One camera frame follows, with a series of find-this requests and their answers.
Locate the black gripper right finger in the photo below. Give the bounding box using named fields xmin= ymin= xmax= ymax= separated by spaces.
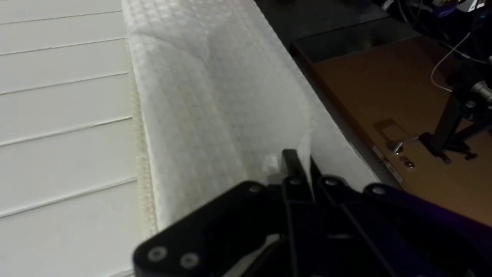
xmin=307 ymin=156 xmax=492 ymax=277

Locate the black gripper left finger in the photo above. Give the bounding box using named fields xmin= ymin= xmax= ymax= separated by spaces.
xmin=130 ymin=147 xmax=315 ymax=277

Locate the white textured shower curtain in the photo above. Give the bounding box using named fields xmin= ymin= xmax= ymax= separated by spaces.
xmin=121 ymin=0 xmax=382 ymax=233

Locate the metal latch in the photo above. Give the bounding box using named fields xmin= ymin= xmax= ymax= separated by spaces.
xmin=370 ymin=118 xmax=419 ymax=172

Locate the black tripod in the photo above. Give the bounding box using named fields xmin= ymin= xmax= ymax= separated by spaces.
xmin=416 ymin=55 xmax=492 ymax=166

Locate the brown wooden board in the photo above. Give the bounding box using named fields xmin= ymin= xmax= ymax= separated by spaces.
xmin=305 ymin=33 xmax=492 ymax=227

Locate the thin white cable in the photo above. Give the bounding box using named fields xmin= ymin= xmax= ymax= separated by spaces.
xmin=427 ymin=29 xmax=488 ymax=95

